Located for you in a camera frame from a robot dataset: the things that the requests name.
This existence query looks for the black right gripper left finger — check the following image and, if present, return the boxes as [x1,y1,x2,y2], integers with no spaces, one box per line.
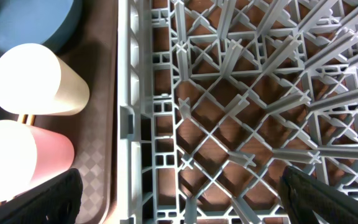
[0,168,83,224]

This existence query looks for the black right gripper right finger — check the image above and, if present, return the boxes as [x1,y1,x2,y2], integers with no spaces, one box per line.
[278,166,358,223]

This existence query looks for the pink cup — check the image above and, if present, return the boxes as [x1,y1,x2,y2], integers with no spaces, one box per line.
[0,120,75,202]

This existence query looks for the grey dishwasher rack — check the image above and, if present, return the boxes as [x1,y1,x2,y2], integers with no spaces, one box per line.
[116,0,358,223]

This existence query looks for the right wooden chopstick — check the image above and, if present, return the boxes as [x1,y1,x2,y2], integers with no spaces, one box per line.
[26,114,35,126]

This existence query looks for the wooden chopstick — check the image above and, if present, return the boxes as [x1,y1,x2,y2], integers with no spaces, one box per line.
[0,115,36,204]
[26,114,35,126]

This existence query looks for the left wooden chopstick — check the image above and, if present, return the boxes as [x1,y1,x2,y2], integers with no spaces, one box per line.
[0,115,36,204]

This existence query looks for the pale green cup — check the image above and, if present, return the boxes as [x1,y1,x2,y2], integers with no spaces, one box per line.
[0,44,90,116]

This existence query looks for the brown serving tray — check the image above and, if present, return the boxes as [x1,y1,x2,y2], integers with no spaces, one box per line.
[0,0,119,224]

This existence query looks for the dark blue plate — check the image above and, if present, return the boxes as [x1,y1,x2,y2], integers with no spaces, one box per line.
[0,0,83,57]

